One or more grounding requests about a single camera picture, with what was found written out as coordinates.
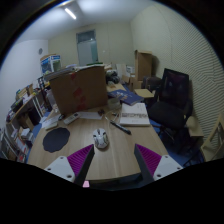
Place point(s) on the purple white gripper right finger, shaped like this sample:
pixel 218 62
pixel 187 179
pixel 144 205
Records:
pixel 154 166

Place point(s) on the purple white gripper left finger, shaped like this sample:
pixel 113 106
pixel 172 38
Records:
pixel 73 168

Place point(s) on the dark round mouse pad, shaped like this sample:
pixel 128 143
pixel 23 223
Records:
pixel 56 139

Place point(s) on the white grey computer mouse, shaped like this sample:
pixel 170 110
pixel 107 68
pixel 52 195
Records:
pixel 100 138

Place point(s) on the black marker pen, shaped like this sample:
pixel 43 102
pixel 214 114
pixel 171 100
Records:
pixel 120 127

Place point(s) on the white remote control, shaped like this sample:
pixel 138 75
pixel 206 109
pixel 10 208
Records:
pixel 72 118

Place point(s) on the white open booklet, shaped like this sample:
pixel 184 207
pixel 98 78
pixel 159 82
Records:
pixel 135 115

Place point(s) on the black office chair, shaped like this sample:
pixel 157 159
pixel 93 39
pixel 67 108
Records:
pixel 173 105

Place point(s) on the white paper sheet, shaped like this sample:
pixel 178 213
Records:
pixel 90 115

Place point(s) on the wooden chair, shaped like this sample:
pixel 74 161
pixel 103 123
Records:
pixel 213 146

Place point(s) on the cluttered wooden shelf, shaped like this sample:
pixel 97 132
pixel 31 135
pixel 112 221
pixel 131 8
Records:
pixel 17 138

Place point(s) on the dark blue book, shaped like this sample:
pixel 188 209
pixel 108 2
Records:
pixel 126 97

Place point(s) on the small wooden side table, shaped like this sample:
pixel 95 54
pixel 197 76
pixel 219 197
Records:
pixel 145 93

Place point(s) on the large brown cardboard box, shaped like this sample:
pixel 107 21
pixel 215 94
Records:
pixel 80 90

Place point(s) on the tall cardboard box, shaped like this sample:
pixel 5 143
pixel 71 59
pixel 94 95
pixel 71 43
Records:
pixel 143 64

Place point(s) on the blue white printed box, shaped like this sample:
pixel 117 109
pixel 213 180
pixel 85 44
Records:
pixel 51 63

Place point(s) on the grey door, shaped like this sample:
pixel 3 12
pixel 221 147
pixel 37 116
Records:
pixel 87 47

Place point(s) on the ceiling tube light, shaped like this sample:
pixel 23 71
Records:
pixel 70 13

